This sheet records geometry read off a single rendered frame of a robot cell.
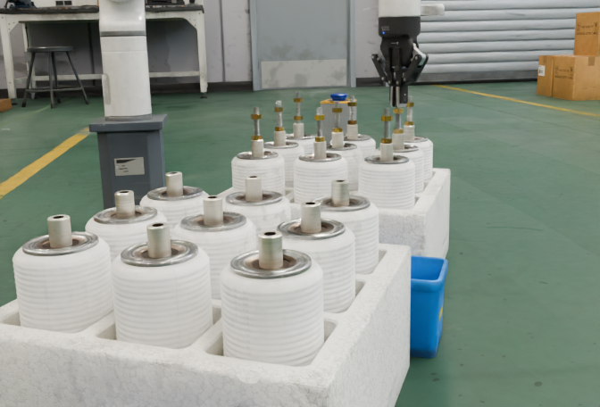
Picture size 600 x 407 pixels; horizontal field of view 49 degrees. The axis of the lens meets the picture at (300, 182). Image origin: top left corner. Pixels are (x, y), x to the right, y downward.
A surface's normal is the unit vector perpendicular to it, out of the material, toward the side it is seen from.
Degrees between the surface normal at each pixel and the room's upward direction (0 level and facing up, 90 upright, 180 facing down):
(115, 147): 90
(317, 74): 90
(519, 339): 0
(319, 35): 90
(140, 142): 94
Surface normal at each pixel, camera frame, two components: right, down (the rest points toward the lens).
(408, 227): -0.32, 0.21
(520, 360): -0.03, -0.98
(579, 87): 0.11, 0.21
